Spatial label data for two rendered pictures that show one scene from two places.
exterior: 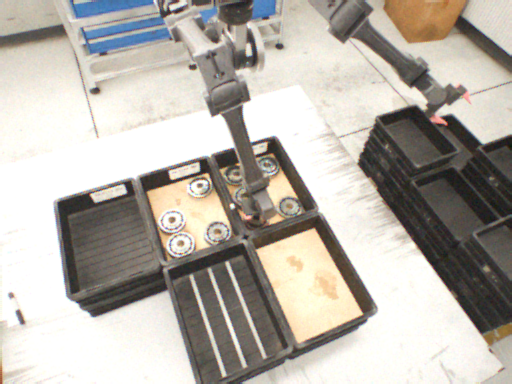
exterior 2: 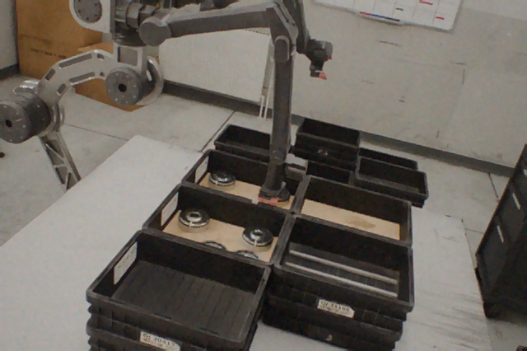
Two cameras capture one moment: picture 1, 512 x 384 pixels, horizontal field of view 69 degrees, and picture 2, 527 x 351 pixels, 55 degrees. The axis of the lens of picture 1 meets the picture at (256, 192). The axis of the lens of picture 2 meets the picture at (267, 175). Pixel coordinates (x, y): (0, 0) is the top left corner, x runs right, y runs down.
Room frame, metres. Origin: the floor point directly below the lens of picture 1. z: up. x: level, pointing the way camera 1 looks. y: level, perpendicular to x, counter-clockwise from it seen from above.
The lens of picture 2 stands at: (-0.13, 1.26, 1.81)
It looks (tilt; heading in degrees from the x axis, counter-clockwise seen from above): 28 degrees down; 304
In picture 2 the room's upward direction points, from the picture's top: 11 degrees clockwise
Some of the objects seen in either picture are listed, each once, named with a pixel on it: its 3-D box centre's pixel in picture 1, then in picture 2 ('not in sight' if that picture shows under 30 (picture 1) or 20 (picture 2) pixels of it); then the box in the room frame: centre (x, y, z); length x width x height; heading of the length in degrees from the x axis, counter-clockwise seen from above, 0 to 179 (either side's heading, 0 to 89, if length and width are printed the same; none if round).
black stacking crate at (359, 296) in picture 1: (306, 279); (351, 222); (0.47, -0.20, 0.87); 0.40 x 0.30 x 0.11; 26
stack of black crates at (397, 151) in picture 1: (401, 158); (248, 174); (1.46, -0.87, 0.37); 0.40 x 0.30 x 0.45; 27
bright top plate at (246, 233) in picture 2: (217, 232); (258, 235); (0.63, 0.13, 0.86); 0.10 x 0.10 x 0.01
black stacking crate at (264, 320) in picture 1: (225, 312); (342, 272); (0.33, 0.07, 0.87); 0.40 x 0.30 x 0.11; 26
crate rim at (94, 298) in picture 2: (105, 233); (184, 283); (0.56, 0.52, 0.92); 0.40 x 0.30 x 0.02; 26
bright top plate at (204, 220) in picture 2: (199, 186); (194, 217); (0.83, 0.23, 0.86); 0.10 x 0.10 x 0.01
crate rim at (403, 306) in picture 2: (225, 307); (347, 259); (0.33, 0.07, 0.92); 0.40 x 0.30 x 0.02; 26
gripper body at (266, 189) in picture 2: (257, 201); (273, 181); (0.70, -0.01, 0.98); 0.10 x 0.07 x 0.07; 111
